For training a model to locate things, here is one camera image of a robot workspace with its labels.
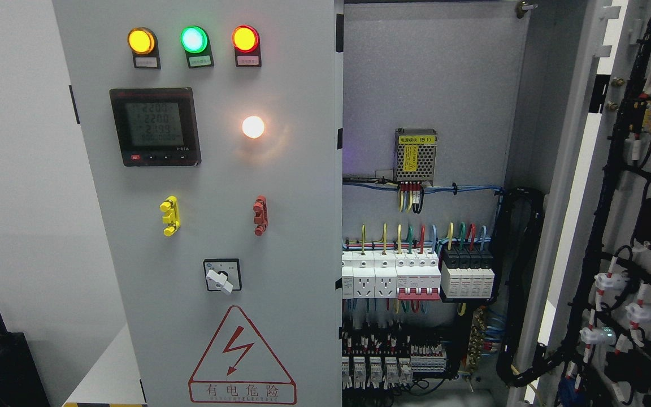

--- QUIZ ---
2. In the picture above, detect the white lower relay row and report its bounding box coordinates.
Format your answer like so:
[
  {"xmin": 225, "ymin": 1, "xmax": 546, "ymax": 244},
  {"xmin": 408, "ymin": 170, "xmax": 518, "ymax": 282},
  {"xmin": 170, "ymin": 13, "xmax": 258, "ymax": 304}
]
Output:
[{"xmin": 339, "ymin": 324, "xmax": 448, "ymax": 391}]

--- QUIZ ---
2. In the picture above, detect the red terminal post block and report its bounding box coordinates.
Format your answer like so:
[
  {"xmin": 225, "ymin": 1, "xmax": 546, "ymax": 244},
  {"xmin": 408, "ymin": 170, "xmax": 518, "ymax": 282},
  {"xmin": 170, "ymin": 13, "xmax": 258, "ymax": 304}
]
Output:
[{"xmin": 253, "ymin": 195, "xmax": 269, "ymax": 236}]

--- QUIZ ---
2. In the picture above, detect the white glowing indicator lamp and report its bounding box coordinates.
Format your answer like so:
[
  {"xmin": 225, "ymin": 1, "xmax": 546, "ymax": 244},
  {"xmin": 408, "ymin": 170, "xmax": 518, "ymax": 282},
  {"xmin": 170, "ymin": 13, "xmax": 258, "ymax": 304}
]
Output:
[{"xmin": 242, "ymin": 115, "xmax": 264, "ymax": 139}]

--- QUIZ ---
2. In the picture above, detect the red indicator light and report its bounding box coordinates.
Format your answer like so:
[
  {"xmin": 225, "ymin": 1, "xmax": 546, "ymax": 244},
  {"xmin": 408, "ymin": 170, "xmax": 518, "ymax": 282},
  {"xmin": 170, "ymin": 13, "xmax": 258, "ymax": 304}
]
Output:
[{"xmin": 232, "ymin": 25, "xmax": 262, "ymax": 67}]

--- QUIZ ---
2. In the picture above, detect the white rotary selector switch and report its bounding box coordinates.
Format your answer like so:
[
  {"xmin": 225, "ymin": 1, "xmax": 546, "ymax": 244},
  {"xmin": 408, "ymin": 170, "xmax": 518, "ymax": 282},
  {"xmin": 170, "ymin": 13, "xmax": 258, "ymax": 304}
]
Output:
[{"xmin": 202, "ymin": 258, "xmax": 242, "ymax": 295}]

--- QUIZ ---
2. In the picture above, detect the yellow terminal post block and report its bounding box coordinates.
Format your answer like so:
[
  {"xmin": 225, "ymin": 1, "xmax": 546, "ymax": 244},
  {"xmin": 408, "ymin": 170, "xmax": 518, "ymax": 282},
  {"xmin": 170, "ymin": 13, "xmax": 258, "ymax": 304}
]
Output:
[{"xmin": 159, "ymin": 196, "xmax": 181, "ymax": 237}]

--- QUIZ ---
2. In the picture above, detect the grey cabinet door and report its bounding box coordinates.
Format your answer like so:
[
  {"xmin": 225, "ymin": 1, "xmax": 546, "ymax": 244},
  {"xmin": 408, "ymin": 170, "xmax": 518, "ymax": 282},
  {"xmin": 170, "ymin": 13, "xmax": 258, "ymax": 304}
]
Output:
[
  {"xmin": 53, "ymin": 1, "xmax": 342, "ymax": 406},
  {"xmin": 498, "ymin": 1, "xmax": 651, "ymax": 406}
]

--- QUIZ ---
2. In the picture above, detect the black surge protector module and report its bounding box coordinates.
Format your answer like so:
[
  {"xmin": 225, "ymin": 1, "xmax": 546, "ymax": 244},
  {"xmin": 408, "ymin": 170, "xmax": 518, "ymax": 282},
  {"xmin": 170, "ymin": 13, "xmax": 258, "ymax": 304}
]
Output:
[{"xmin": 440, "ymin": 246, "xmax": 495, "ymax": 303}]

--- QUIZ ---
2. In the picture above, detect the black right cable loom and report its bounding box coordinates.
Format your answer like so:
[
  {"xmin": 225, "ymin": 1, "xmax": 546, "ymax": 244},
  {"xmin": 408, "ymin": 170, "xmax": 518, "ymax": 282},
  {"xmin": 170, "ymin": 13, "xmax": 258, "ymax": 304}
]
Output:
[{"xmin": 495, "ymin": 187, "xmax": 546, "ymax": 388}]

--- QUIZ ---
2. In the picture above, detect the white socket breaker row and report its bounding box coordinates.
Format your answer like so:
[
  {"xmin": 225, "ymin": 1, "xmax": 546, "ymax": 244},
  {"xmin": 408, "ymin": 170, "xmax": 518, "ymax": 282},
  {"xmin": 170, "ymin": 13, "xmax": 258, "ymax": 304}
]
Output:
[{"xmin": 341, "ymin": 248, "xmax": 441, "ymax": 301}]

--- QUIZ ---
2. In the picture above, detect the black box at left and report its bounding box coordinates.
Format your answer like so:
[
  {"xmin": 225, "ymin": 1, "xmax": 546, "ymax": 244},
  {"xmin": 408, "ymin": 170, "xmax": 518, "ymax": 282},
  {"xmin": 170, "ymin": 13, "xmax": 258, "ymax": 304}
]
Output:
[{"xmin": 0, "ymin": 312, "xmax": 50, "ymax": 406}]

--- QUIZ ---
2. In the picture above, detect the red electrical hazard warning sticker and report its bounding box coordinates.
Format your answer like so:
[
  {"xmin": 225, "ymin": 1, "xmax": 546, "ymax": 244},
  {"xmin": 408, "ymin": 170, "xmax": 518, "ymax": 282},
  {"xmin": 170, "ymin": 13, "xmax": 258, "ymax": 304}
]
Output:
[{"xmin": 189, "ymin": 305, "xmax": 297, "ymax": 405}]

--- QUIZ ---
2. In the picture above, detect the metal mesh power supply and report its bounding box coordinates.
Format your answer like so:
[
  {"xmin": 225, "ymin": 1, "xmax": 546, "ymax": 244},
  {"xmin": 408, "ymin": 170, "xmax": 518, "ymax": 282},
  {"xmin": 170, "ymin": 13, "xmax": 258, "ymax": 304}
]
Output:
[{"xmin": 393, "ymin": 127, "xmax": 437, "ymax": 183}]

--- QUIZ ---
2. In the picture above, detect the black digital power meter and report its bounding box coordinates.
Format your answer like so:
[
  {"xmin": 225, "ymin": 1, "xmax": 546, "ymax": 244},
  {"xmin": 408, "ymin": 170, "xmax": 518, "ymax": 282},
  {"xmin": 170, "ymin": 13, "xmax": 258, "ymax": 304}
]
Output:
[{"xmin": 109, "ymin": 87, "xmax": 201, "ymax": 167}]

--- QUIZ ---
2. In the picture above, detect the yellow indicator light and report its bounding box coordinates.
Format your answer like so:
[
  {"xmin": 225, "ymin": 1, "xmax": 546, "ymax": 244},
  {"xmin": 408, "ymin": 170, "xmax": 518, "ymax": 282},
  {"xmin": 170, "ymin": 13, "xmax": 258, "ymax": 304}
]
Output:
[{"xmin": 127, "ymin": 27, "xmax": 161, "ymax": 70}]

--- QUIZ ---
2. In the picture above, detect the green indicator light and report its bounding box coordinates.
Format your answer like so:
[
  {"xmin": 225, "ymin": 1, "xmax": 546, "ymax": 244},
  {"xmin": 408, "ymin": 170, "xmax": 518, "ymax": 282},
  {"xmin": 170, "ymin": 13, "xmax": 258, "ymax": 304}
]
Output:
[{"xmin": 179, "ymin": 25, "xmax": 214, "ymax": 68}]

